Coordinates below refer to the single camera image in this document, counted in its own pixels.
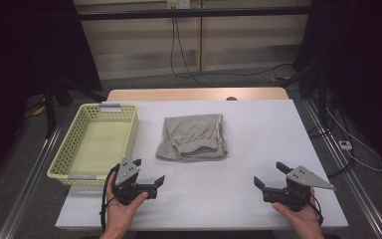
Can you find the person's right hand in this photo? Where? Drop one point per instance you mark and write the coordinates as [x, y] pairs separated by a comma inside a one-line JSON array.
[[306, 219]]

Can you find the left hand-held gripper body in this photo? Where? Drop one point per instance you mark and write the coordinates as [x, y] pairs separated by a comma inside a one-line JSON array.
[[126, 172]]

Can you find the aluminium floor rail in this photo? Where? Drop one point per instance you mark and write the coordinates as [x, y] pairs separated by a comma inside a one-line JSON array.
[[30, 182], [344, 166]]

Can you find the person's left hand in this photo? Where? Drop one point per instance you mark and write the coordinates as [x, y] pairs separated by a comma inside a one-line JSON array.
[[121, 215]]

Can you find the pale yellow plastic basket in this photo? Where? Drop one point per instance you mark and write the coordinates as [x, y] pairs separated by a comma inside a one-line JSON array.
[[97, 146]]

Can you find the white wall outlet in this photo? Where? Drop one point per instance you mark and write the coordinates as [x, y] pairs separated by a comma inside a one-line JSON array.
[[178, 3]]

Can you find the black curtain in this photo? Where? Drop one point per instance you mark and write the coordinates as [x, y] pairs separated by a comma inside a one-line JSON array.
[[20, 66], [368, 66]]

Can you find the grey pants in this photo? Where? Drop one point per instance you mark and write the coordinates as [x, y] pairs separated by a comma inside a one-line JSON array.
[[194, 134]]

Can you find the black metal stand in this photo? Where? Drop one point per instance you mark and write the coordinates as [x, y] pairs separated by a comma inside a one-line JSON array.
[[321, 99], [49, 113]]

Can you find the black horizontal metal bar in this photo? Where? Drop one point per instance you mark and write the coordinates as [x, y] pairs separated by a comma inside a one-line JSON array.
[[192, 14]]

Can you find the white power strip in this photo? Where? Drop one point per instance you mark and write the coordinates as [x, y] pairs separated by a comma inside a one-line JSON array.
[[345, 145]]

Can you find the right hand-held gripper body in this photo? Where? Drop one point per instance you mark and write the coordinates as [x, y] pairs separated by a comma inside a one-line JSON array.
[[300, 176]]

